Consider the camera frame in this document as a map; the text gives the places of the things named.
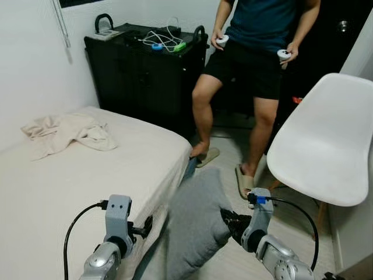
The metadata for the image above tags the white blind wand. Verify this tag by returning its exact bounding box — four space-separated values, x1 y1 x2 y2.
51 0 74 64

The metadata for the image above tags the grey pillow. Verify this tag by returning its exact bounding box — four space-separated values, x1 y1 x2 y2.
166 166 234 280

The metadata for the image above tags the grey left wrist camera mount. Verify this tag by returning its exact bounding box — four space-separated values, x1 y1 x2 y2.
105 195 134 242

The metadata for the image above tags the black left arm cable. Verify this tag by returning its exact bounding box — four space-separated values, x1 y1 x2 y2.
62 199 111 280

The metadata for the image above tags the black door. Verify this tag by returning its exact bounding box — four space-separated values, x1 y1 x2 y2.
280 0 373 138

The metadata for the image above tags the black equipment case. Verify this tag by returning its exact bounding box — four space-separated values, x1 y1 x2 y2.
84 13 210 138

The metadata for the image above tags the white plastic chair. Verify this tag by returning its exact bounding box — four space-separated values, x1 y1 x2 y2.
267 73 373 237

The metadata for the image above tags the white cable bundle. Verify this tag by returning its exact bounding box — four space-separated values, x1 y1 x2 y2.
142 23 182 51

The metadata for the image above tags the person in blue shirt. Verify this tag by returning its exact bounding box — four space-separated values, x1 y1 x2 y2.
191 0 322 193

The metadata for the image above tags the beige slipper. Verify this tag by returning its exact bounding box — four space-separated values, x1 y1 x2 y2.
195 147 221 169
235 165 258 200

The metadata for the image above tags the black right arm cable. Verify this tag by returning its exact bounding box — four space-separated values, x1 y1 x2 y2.
249 192 321 272

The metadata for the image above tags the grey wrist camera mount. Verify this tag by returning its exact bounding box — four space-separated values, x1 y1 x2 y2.
242 188 275 252
105 195 134 242

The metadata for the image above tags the beige crumpled towel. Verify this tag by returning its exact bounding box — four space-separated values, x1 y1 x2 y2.
22 113 119 160

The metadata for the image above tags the bed with beige sheet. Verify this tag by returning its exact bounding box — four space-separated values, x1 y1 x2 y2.
0 106 199 280

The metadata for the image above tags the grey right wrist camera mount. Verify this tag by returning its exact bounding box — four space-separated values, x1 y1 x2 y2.
242 188 275 252

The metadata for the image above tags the grey flat device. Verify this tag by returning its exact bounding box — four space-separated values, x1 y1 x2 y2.
93 30 121 39

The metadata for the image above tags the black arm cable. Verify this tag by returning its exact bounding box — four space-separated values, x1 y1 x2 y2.
62 199 111 280
249 192 321 272

